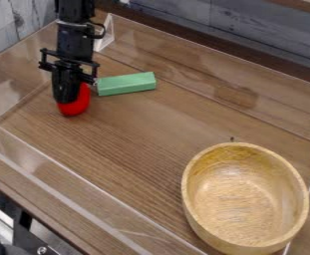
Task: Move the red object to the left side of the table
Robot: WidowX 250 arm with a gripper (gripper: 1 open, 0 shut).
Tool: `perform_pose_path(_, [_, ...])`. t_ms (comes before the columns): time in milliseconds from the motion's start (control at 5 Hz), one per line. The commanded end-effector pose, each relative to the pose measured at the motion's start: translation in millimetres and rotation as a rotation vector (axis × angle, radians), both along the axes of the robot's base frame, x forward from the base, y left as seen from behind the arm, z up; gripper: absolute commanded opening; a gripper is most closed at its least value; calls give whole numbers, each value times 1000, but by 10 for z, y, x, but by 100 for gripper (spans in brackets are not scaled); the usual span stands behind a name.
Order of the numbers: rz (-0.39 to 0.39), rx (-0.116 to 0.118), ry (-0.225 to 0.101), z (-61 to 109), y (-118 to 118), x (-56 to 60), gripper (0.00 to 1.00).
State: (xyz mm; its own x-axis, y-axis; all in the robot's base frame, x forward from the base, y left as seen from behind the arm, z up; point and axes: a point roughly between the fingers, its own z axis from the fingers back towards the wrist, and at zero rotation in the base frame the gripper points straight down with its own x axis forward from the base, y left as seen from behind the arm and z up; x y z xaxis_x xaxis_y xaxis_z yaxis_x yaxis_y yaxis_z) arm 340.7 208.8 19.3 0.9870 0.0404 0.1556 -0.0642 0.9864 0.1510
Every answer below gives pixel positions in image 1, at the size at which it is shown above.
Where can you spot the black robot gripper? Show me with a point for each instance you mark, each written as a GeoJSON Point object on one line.
{"type": "Point", "coordinates": [74, 55]}

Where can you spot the red plush strawberry toy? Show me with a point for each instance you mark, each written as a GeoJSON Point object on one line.
{"type": "Point", "coordinates": [77, 107]}

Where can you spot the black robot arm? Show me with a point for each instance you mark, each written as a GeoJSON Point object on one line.
{"type": "Point", "coordinates": [74, 11]}

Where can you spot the green rectangular block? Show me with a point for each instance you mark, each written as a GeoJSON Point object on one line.
{"type": "Point", "coordinates": [127, 84]}

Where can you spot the light wooden bowl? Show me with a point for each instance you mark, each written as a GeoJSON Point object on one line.
{"type": "Point", "coordinates": [246, 198]}

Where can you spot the clear acrylic table enclosure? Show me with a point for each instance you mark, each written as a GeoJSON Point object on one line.
{"type": "Point", "coordinates": [98, 175]}

